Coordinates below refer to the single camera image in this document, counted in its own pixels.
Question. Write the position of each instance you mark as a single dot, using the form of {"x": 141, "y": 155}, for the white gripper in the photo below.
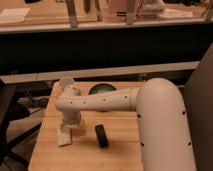
{"x": 73, "y": 120}

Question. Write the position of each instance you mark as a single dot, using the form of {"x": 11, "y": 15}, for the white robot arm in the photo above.
{"x": 165, "y": 139}

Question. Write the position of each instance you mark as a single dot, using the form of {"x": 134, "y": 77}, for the black cylindrical object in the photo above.
{"x": 101, "y": 136}

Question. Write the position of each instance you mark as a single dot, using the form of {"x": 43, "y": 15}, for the white cup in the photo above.
{"x": 65, "y": 81}

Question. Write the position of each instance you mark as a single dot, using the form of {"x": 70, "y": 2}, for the green bowl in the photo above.
{"x": 102, "y": 87}

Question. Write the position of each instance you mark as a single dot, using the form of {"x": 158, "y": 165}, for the white paper sheet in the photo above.
{"x": 13, "y": 15}

